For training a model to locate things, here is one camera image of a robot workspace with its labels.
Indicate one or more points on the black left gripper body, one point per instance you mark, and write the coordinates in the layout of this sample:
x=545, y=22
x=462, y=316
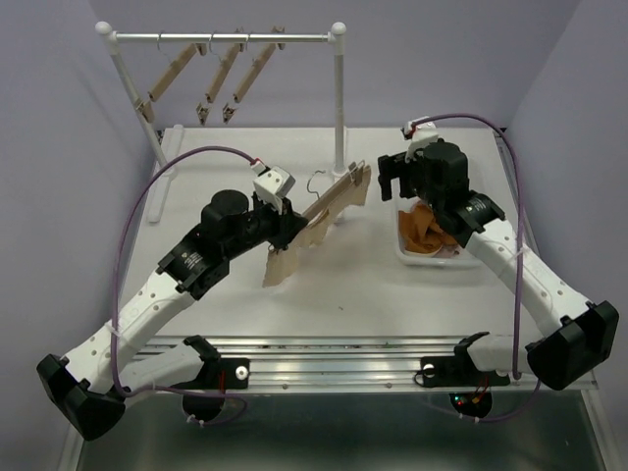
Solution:
x=267, y=224

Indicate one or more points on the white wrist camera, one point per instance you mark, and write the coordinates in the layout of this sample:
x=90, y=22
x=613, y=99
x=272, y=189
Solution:
x=419, y=133
x=271, y=184

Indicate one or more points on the beige clip hanger brown underwear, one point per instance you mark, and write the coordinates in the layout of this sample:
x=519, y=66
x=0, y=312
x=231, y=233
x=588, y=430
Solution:
x=258, y=64

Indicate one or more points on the pink underwear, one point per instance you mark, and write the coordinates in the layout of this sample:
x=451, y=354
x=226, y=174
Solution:
x=449, y=252

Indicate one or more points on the white metal clothes rack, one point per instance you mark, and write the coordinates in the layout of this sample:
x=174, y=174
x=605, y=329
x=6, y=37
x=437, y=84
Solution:
x=113, y=40

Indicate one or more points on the white plastic mesh basket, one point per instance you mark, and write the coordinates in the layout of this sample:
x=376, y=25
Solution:
x=465, y=261

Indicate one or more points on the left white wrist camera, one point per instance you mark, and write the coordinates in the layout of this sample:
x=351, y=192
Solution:
x=271, y=184

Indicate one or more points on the empty beige clip hanger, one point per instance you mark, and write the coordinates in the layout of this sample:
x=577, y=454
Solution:
x=173, y=70

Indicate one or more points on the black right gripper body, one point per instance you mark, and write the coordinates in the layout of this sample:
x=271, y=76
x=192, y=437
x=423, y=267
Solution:
x=410, y=174

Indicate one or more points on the beige clip hanger cream underwear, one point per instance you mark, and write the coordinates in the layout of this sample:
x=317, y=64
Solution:
x=350, y=190

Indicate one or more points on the brown orange underwear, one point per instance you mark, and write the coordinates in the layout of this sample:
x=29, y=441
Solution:
x=419, y=231

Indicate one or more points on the aluminium mounting rail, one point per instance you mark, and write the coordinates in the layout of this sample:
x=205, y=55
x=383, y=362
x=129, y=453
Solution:
x=334, y=364

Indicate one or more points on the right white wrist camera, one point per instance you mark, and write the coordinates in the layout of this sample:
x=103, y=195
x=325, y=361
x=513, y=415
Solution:
x=419, y=133

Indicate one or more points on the cream yellow underwear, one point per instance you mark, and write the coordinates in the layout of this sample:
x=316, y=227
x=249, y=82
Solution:
x=281, y=266

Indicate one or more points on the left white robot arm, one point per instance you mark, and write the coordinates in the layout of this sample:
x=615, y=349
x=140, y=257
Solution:
x=94, y=383

